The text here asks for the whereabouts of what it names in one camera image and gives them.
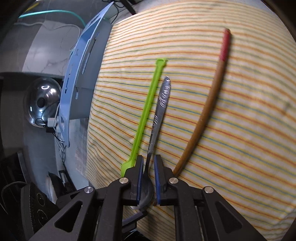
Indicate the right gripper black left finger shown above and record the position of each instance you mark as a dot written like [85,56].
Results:
[97,214]

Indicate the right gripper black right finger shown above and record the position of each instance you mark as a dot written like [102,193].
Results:
[200,214]

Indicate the dark metal spoon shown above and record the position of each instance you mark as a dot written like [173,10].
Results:
[147,189]

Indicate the green plastic spoon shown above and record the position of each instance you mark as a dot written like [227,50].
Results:
[160,64]

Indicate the striped yellow cloth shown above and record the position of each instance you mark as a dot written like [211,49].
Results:
[230,117]

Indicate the blue plastic utensil basket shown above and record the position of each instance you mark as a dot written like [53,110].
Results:
[82,72]

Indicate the steel pot lid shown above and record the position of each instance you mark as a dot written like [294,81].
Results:
[41,101]

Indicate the black camera box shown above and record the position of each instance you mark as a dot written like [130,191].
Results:
[36,209]

